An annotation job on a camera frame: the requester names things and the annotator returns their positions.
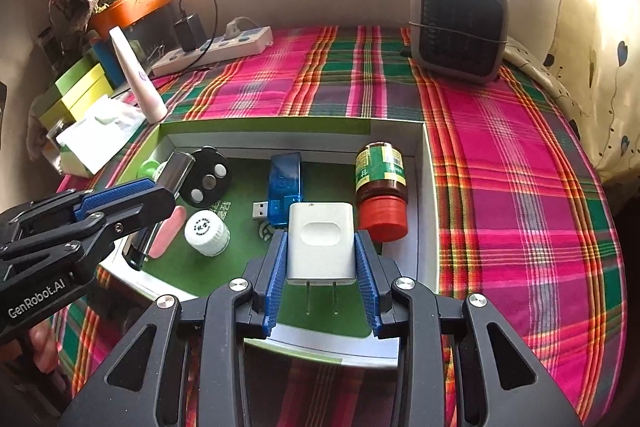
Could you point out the black power adapter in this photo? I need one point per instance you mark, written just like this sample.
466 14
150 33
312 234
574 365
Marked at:
187 32

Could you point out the white plug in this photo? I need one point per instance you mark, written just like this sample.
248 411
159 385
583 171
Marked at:
237 28

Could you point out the blue usb tester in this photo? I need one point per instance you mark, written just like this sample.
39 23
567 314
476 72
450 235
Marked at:
285 187

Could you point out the green cardboard box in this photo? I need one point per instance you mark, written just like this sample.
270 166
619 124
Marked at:
240 217

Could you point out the orange box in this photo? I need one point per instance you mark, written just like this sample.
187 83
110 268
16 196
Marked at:
135 9

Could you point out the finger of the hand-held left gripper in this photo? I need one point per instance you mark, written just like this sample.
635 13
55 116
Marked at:
120 197
107 227

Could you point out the grey space heater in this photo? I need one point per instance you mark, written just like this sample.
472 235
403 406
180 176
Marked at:
457 27

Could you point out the green and yellow boxes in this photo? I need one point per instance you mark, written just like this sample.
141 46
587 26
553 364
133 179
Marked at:
80 89

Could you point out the small white jar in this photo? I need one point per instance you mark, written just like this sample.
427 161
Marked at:
206 232

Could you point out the brown jar with red lid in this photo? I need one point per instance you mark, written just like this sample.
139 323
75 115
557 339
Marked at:
381 192

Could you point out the white power strip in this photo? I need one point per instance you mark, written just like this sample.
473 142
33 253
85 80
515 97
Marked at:
225 49

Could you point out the white wall charger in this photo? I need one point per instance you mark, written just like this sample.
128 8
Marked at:
320 242

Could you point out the pink plaid blanket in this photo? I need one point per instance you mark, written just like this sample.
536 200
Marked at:
500 207

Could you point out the pink tube bottle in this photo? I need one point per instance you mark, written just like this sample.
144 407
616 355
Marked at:
140 82

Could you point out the dark teal box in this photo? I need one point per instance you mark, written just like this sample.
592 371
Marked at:
107 57

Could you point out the yellow heart print curtain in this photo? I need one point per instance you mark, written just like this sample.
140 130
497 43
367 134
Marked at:
600 57

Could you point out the white tissue pack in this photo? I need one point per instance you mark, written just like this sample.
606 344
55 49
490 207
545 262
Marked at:
100 132

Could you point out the person's left hand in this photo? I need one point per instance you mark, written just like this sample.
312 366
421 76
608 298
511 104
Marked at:
42 347

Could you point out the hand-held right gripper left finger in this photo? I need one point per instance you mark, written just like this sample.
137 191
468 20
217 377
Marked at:
275 277

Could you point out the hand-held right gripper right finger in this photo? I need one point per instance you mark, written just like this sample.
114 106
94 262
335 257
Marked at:
367 282

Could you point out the black round disc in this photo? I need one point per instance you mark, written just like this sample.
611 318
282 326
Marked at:
207 179

